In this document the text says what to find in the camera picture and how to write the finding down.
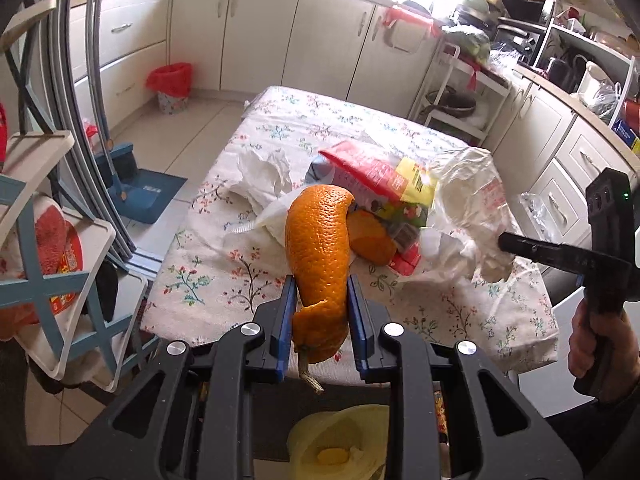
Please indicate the black wok in trolley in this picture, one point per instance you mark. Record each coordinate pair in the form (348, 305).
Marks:
(450, 102)

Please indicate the white kitchen cabinets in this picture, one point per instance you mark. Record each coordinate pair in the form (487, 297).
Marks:
(260, 35)

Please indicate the white kettle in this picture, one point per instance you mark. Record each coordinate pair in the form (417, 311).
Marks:
(595, 82)

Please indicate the black microwave oven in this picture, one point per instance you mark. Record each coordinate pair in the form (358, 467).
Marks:
(525, 2)

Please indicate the red carton box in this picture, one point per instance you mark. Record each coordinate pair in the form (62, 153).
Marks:
(370, 170)

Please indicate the person's right forearm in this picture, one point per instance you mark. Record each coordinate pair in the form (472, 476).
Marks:
(590, 425)

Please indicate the blue box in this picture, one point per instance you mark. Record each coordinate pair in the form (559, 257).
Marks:
(627, 132)

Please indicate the yellow plastic bin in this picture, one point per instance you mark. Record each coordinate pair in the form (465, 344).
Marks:
(345, 435)

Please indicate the white plastic bag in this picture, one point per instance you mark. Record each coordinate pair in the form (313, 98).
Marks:
(265, 225)

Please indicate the translucent plastic bag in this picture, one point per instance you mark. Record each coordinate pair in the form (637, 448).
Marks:
(470, 200)

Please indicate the metal door frame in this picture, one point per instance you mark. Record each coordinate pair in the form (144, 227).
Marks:
(90, 135)

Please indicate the white cabinets with drawers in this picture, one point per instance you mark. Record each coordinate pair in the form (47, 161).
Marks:
(550, 150)

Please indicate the white trolley rack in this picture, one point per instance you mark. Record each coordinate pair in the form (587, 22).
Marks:
(465, 90)

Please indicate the red round snack packet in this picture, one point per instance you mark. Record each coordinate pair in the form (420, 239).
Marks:
(50, 240)

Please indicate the crumpled white tissue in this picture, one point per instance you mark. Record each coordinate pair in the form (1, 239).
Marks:
(265, 175)

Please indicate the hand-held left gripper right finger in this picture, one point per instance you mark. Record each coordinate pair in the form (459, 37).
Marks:
(356, 320)

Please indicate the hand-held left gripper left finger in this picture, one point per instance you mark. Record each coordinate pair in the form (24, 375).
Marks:
(286, 320)

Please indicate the round orange peel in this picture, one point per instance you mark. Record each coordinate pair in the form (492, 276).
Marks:
(374, 241)

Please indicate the long orange peel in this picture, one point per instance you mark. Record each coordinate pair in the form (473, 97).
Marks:
(315, 240)

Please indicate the waste bin with red bag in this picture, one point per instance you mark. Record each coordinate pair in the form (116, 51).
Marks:
(170, 85)

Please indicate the floral tablecloth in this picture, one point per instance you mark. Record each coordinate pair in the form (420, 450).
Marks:
(320, 120)

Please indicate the white cutting board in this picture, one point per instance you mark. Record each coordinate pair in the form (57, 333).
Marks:
(405, 40)

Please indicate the bag of green vegetables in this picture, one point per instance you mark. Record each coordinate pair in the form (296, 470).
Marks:
(470, 42)

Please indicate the blue dustpan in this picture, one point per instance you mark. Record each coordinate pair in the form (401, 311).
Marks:
(145, 190)

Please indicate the person's right hand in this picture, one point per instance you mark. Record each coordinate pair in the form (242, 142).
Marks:
(627, 355)

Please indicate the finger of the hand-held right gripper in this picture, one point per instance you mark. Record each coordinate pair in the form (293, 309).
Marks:
(545, 250)

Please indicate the white counter shelf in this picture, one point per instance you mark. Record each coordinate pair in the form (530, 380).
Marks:
(590, 45)

